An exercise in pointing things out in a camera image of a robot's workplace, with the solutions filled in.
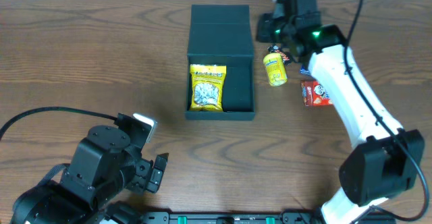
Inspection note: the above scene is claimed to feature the small yellow can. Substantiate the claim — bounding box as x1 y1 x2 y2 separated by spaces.
263 53 288 86

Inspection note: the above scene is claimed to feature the red Hello Panda box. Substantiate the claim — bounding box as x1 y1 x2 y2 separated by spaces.
301 80 333 107

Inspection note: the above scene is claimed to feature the black gift box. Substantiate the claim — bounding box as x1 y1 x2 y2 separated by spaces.
185 5 255 121

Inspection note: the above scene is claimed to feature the yellow seed snack bag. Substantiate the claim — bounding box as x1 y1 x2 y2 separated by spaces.
190 64 227 112

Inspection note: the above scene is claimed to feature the blue Eclipse gum pack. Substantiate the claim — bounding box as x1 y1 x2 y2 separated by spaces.
300 65 311 76

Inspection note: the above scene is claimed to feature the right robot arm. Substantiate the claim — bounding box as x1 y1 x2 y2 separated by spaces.
256 0 430 223

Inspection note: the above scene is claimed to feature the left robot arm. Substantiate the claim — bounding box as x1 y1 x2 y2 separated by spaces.
11 125 167 223

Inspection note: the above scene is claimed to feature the black chocolate bar wrapper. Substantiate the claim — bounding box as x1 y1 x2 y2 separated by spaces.
267 44 294 65

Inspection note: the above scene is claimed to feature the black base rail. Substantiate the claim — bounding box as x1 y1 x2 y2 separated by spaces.
139 210 324 224

